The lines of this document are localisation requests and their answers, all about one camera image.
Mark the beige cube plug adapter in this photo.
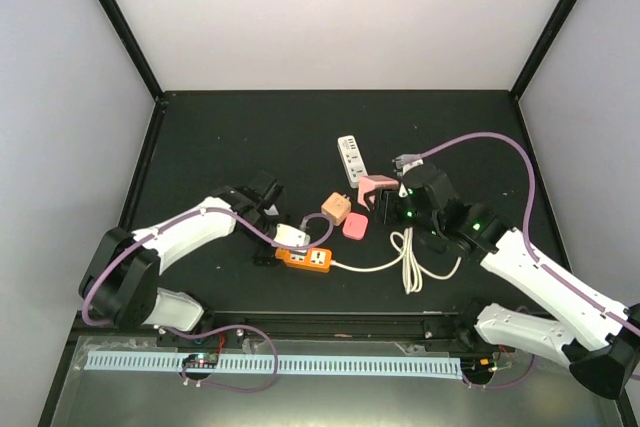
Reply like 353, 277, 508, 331
321, 192, 351, 226

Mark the light blue slotted cable duct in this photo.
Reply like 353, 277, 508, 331
84, 351, 463, 380

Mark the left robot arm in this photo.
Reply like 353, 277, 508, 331
79, 172, 284, 346

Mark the orange power strip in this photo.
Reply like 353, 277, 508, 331
275, 247, 332, 273

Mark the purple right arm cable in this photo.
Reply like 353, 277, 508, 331
392, 130, 640, 381

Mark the left circuit board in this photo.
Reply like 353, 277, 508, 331
182, 353, 219, 370

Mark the black frame post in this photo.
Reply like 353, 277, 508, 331
97, 0, 164, 101
510, 0, 579, 101

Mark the white power strip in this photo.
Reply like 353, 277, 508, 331
337, 135, 368, 188

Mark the black mounting rail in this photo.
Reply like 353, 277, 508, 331
149, 310, 516, 348

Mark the right circuit board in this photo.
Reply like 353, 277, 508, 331
460, 357, 501, 375

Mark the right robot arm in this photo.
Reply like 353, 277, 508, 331
361, 164, 639, 400

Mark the black left frame post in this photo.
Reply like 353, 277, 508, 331
97, 0, 164, 101

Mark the circuit board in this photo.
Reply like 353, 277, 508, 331
460, 357, 501, 375
182, 353, 219, 370

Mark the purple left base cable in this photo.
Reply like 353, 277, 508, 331
164, 322, 280, 393

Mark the pink plug adapter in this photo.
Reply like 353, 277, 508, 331
342, 212, 369, 241

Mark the white power strip cable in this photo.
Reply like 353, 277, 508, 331
329, 226, 464, 296

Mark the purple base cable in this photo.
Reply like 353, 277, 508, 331
164, 322, 280, 393
462, 346, 539, 392

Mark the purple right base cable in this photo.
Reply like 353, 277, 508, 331
462, 346, 539, 392

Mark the black right frame post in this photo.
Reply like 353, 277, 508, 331
510, 0, 579, 101

